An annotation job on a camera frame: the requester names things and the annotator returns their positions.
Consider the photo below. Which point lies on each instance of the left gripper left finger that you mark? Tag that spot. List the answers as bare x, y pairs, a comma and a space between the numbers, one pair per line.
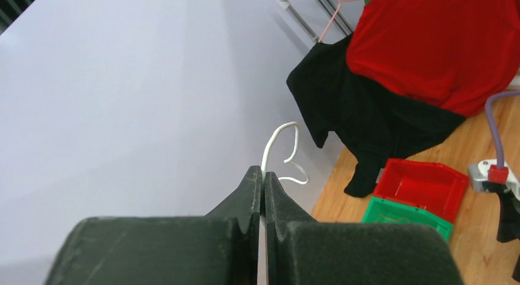
220, 247

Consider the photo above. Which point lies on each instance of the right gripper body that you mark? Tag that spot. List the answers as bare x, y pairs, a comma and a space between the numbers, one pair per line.
508, 228

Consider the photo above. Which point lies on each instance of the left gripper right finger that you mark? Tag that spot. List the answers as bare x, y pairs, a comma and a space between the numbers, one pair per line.
302, 250

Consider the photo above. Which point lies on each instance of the red plastic bin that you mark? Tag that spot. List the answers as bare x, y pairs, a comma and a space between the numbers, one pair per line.
430, 186

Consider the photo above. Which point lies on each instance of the green plastic bin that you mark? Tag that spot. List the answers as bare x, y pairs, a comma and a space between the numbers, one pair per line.
386, 211

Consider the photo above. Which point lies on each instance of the black t-shirt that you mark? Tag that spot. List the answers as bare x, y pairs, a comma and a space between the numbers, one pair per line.
374, 123

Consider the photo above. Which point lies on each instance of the red sweater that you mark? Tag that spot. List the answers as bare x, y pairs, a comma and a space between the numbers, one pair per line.
453, 54

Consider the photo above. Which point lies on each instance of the white clothes rack pole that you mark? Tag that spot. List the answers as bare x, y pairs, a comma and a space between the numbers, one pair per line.
287, 6

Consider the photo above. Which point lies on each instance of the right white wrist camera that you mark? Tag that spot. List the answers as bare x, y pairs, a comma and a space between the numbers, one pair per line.
485, 176

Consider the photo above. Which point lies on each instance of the pink wire hanger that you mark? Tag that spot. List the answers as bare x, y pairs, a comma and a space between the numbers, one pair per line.
336, 18

